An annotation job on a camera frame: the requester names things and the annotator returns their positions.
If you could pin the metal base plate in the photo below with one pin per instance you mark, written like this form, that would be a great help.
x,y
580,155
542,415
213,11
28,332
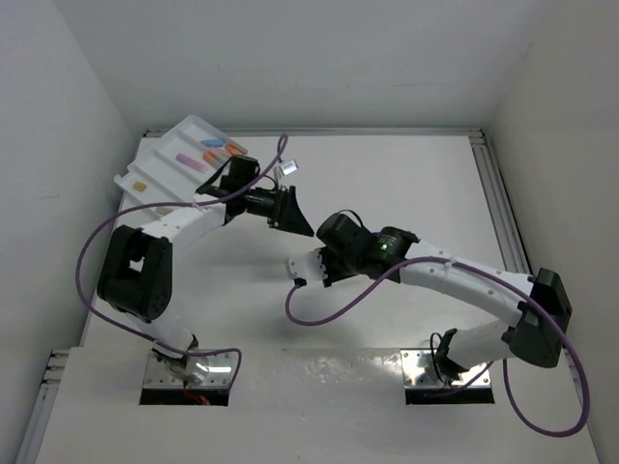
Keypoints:
x,y
419,374
206,373

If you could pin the purple pink highlighter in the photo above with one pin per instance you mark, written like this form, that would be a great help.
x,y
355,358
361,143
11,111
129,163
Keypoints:
x,y
191,163

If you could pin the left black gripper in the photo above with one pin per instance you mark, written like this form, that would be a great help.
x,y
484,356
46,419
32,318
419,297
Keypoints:
x,y
283,213

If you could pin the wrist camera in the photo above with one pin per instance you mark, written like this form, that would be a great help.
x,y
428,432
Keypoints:
x,y
307,266
286,167

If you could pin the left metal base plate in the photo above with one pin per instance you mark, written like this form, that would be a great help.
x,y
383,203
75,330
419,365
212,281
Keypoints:
x,y
206,373

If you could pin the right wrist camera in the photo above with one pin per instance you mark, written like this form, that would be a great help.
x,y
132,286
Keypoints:
x,y
307,266

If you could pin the white compartment tray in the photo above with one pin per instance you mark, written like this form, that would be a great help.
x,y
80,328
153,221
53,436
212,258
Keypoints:
x,y
167,179

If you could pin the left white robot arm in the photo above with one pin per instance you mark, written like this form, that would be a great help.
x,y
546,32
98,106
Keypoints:
x,y
137,274

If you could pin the orange capped white highlighter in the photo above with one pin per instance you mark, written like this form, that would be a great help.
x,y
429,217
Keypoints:
x,y
211,157

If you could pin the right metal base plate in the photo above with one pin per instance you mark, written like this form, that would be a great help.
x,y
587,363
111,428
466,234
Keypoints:
x,y
419,374

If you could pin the blue highlighter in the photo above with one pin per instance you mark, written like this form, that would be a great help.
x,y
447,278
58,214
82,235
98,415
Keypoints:
x,y
216,143

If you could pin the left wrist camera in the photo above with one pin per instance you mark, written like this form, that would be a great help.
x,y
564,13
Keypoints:
x,y
286,167

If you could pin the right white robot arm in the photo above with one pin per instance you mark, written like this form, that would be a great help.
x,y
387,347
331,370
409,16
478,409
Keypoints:
x,y
529,311

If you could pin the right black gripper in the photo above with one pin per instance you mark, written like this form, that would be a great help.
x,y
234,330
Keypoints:
x,y
332,275

